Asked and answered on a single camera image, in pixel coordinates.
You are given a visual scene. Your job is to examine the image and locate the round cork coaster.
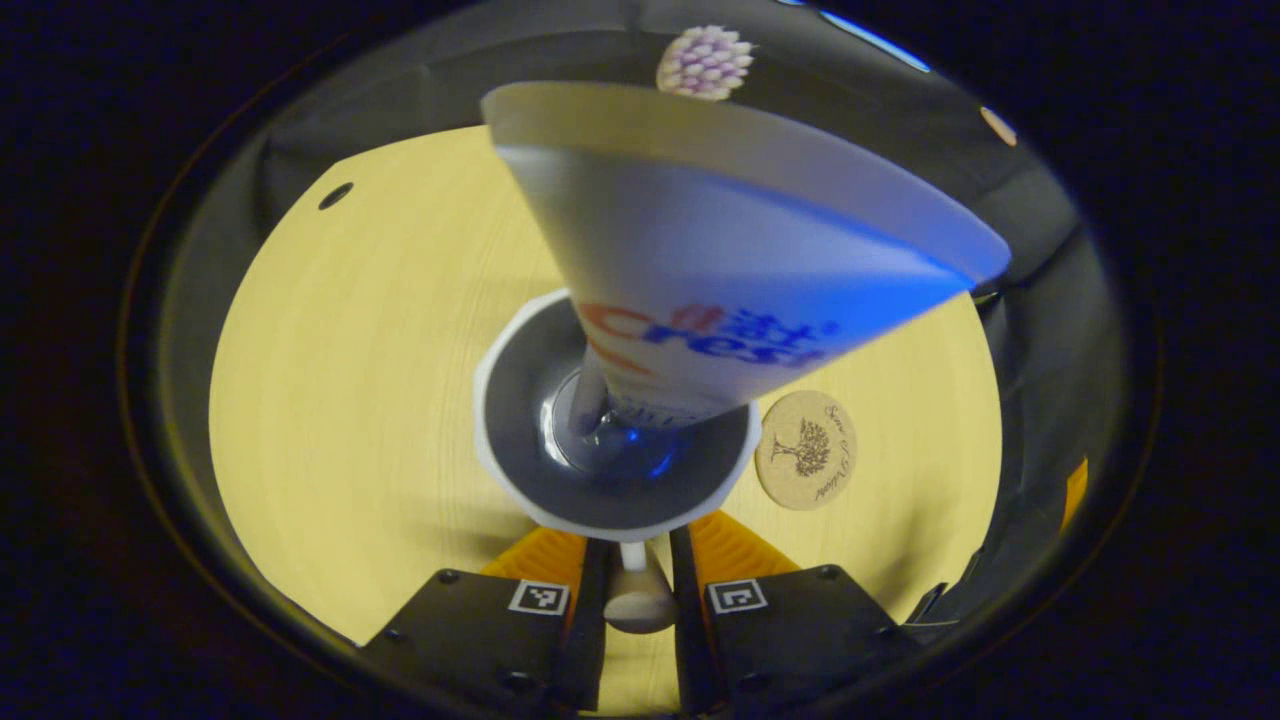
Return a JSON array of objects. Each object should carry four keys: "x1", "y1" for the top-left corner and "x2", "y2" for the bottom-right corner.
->
[{"x1": 755, "y1": 390, "x2": 858, "y2": 512}]

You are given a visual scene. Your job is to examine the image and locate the white cup with wooden handle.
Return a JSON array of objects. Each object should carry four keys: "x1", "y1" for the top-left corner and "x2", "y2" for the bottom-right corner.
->
[{"x1": 472, "y1": 288, "x2": 763, "y2": 636}]

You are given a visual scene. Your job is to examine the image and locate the black backdrop cloth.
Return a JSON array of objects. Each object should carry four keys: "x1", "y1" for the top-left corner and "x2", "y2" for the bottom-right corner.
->
[{"x1": 130, "y1": 0, "x2": 1131, "y2": 641}]

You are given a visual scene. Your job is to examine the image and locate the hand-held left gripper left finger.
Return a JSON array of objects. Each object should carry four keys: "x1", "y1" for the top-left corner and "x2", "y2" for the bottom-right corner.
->
[{"x1": 358, "y1": 525, "x2": 613, "y2": 716}]

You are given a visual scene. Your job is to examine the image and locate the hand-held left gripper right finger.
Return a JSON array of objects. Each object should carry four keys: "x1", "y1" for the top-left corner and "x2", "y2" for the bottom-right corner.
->
[{"x1": 668, "y1": 510, "x2": 926, "y2": 716}]

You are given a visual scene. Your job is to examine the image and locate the white pink toothbrush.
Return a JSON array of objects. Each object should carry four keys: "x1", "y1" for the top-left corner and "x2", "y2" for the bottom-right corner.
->
[{"x1": 568, "y1": 25, "x2": 756, "y2": 441}]

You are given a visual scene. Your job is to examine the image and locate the white toothpaste tube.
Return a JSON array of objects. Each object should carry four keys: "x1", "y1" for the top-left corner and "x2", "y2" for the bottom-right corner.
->
[{"x1": 480, "y1": 80, "x2": 1013, "y2": 431}]

